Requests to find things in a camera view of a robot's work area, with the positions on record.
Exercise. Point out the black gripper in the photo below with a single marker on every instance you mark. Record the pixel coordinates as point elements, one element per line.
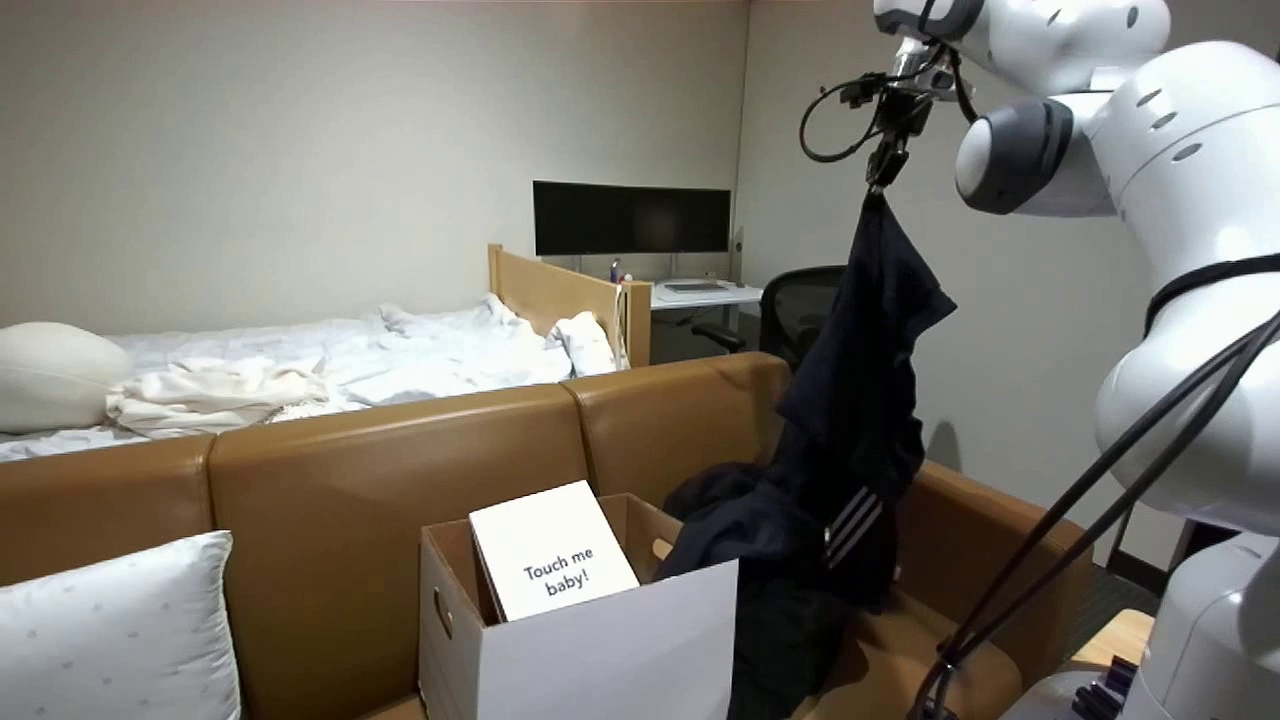
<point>907,112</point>

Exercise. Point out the dark jersey with white stripes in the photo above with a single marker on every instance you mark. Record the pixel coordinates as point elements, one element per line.
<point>866,362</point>

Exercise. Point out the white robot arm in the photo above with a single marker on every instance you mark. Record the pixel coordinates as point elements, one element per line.
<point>1203,133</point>

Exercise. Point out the white cardboard box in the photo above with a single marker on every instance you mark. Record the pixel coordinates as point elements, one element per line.
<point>602,661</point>

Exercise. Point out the tan leather couch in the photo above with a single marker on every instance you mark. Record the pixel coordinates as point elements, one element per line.
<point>345,504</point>

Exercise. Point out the white couch pillow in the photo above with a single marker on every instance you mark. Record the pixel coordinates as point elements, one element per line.
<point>121,643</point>

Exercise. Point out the black office chair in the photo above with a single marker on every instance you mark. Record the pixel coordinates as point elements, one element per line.
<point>803,313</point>

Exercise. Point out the white desk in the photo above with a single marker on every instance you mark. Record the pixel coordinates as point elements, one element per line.
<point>700,295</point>

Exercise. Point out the black flat screen monitor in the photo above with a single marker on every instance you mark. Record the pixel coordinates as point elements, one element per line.
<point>625,218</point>

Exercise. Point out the black garment heap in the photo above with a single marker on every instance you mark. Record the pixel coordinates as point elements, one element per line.
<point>724,533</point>

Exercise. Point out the white card with text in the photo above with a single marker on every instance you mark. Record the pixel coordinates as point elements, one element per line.
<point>552,547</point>

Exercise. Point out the white bed with bedding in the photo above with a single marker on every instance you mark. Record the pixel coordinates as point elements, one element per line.
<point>403,353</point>

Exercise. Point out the dark blue black tool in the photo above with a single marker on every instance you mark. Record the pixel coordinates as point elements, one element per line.
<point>1107,688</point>

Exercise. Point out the crumpled white blanket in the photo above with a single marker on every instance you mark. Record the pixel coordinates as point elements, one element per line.
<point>215,393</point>

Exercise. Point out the white bed pillow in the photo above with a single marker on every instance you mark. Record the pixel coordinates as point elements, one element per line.
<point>54,374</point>

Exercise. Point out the light robot mount table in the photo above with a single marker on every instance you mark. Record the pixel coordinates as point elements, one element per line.
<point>1114,639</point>

